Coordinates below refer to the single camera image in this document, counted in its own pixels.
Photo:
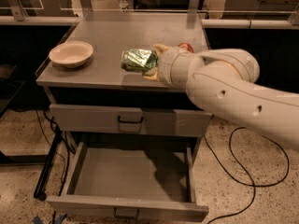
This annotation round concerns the open middle drawer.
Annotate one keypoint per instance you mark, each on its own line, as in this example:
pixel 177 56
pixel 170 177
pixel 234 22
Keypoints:
pixel 131 183

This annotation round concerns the clear water bottle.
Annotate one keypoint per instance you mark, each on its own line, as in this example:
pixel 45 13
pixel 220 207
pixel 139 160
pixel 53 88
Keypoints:
pixel 123 4

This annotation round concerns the green soda can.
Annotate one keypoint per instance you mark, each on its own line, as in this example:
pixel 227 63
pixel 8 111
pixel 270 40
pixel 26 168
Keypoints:
pixel 139 60

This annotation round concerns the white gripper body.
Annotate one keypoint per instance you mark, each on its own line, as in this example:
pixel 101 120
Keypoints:
pixel 168 66

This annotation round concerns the red soda can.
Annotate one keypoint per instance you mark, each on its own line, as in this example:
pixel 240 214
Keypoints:
pixel 186 46

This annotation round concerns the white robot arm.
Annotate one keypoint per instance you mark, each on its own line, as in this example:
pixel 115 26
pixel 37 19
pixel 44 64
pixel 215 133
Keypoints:
pixel 223 83

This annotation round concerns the white horizontal rail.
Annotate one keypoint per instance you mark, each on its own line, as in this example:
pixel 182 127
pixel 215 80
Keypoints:
pixel 249 24

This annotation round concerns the white bowl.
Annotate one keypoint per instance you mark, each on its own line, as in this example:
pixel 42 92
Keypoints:
pixel 71 54

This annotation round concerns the closed top drawer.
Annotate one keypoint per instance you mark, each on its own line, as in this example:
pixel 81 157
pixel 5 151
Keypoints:
pixel 133 120

